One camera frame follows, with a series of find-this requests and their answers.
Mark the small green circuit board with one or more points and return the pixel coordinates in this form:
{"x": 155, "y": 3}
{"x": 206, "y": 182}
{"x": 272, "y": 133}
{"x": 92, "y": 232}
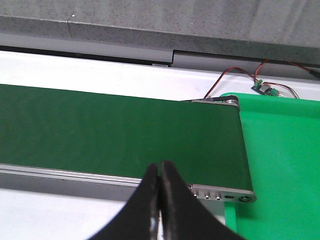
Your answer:
{"x": 264, "y": 88}

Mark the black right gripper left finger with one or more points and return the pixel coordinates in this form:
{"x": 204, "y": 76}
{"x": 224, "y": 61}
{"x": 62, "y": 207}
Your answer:
{"x": 139, "y": 217}

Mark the green conveyor belt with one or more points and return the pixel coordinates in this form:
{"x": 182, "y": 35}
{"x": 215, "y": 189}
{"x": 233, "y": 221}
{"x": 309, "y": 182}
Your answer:
{"x": 121, "y": 135}

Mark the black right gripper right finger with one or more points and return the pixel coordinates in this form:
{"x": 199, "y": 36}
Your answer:
{"x": 183, "y": 216}

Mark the bright green plastic tray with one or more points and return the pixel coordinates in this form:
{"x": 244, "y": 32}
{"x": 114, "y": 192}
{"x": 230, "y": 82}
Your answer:
{"x": 282, "y": 139}

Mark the grey stone shelf slab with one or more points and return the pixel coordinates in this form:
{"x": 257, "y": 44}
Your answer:
{"x": 282, "y": 30}

